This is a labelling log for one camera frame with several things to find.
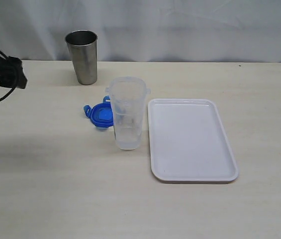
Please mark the blue plastic container lid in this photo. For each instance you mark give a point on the blue plastic container lid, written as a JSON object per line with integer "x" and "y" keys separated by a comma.
{"x": 101, "y": 114}

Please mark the clear plastic tall container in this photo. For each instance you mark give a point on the clear plastic tall container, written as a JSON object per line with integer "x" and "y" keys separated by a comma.
{"x": 128, "y": 99}

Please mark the stainless steel tumbler cup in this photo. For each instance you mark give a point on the stainless steel tumbler cup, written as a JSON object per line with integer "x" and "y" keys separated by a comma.
{"x": 82, "y": 46}

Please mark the white rectangular plastic tray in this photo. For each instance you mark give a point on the white rectangular plastic tray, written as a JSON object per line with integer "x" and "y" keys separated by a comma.
{"x": 188, "y": 142}

